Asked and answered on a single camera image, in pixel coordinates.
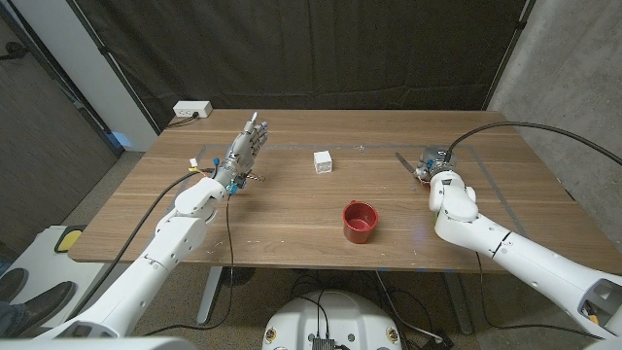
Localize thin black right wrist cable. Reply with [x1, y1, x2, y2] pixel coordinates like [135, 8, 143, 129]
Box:
[474, 251, 606, 342]

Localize white power strip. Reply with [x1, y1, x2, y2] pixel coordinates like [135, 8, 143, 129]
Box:
[172, 99, 214, 120]

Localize black backdrop curtain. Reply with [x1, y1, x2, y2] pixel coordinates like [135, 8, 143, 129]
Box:
[65, 0, 538, 133]

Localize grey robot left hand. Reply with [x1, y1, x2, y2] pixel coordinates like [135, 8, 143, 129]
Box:
[212, 111, 270, 193]

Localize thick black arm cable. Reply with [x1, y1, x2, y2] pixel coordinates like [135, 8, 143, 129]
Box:
[443, 121, 622, 167]
[67, 167, 218, 320]

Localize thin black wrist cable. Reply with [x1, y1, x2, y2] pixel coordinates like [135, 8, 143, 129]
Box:
[144, 192, 235, 337]
[474, 251, 606, 342]

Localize black power adapter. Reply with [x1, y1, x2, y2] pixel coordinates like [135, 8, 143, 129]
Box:
[421, 332, 456, 350]

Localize yellow foot pedal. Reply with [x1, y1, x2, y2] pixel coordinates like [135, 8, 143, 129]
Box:
[53, 227, 85, 255]

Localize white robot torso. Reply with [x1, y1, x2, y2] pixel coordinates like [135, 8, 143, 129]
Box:
[261, 290, 402, 350]

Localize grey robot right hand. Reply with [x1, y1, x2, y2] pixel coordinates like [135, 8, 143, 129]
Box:
[415, 145, 459, 183]

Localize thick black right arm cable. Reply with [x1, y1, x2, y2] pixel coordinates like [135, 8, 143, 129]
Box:
[443, 121, 622, 167]

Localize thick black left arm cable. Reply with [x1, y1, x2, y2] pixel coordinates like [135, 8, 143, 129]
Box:
[67, 167, 218, 320]

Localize white floor platform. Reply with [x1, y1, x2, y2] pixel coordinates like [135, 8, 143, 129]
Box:
[0, 224, 118, 332]

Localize red-handled table knife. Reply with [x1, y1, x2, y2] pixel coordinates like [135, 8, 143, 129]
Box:
[394, 151, 432, 190]

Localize black power strip cord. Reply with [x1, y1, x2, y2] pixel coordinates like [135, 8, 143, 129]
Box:
[166, 112, 201, 129]

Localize black backdrop stand pole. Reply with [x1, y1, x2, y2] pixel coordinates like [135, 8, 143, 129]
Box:
[65, 0, 162, 136]
[481, 0, 537, 112]

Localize red cup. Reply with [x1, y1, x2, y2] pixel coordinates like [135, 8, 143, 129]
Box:
[342, 199, 380, 245]

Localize white block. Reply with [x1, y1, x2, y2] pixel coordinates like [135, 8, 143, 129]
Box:
[313, 150, 334, 175]

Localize person leg in jeans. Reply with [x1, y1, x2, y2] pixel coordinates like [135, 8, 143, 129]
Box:
[0, 280, 78, 339]

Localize thin black left wrist cable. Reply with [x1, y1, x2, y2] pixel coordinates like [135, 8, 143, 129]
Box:
[144, 192, 235, 337]

